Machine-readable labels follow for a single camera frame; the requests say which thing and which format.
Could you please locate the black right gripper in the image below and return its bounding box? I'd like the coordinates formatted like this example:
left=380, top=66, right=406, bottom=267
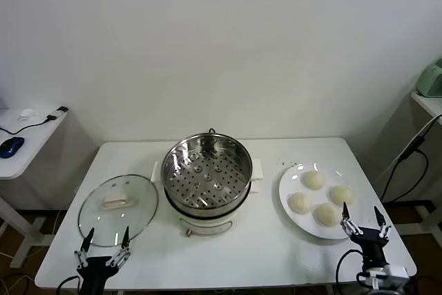
left=340, top=201, right=392, bottom=270

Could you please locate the black cable with adapter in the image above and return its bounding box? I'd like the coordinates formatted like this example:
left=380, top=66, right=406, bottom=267
left=0, top=105, right=69, bottom=136

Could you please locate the blue computer mouse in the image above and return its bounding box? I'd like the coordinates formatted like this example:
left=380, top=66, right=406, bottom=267
left=0, top=136, right=26, bottom=159

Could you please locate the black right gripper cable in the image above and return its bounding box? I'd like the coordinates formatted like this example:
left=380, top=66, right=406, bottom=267
left=336, top=248, right=364, bottom=295

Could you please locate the black hanging power cable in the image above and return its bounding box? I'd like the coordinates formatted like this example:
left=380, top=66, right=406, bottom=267
left=379, top=135, right=431, bottom=203

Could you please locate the large white round plate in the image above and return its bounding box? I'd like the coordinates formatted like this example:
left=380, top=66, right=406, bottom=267
left=278, top=162, right=366, bottom=240

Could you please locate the mint green appliance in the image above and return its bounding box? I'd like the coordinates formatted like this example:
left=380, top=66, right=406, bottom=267
left=414, top=59, right=442, bottom=98

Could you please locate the white side table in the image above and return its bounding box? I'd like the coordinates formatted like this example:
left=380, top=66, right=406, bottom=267
left=0, top=107, right=69, bottom=268

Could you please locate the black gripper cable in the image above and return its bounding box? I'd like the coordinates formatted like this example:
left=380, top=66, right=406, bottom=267
left=57, top=275, right=82, bottom=295
left=336, top=248, right=364, bottom=295

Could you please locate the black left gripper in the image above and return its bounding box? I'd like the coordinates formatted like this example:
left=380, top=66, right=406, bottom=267
left=74, top=226, right=132, bottom=295

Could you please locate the small crumpled white object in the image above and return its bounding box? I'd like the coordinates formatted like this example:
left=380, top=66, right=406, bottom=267
left=19, top=108, right=41, bottom=122

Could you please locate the round glass pot lid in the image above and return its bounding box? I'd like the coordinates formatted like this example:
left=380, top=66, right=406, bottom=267
left=77, top=173, right=160, bottom=248

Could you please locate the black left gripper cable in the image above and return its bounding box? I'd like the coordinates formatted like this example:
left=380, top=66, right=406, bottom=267
left=57, top=275, right=82, bottom=295

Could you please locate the perforated steel steamer basket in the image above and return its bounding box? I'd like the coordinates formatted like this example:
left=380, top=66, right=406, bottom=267
left=160, top=133, right=253, bottom=208

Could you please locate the white steamed baozi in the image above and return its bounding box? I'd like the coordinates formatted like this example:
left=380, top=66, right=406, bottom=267
left=287, top=192, right=314, bottom=215
left=329, top=186, right=356, bottom=207
left=302, top=170, right=327, bottom=191
left=312, top=203, right=342, bottom=229

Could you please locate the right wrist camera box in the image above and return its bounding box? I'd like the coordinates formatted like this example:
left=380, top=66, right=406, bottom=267
left=365, top=264, right=409, bottom=287

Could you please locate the cream electric cooker base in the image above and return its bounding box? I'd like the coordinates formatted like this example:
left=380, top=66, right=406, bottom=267
left=151, top=156, right=266, bottom=238

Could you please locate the white hanging cable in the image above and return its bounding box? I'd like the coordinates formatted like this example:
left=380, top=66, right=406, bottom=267
left=376, top=113, right=442, bottom=182

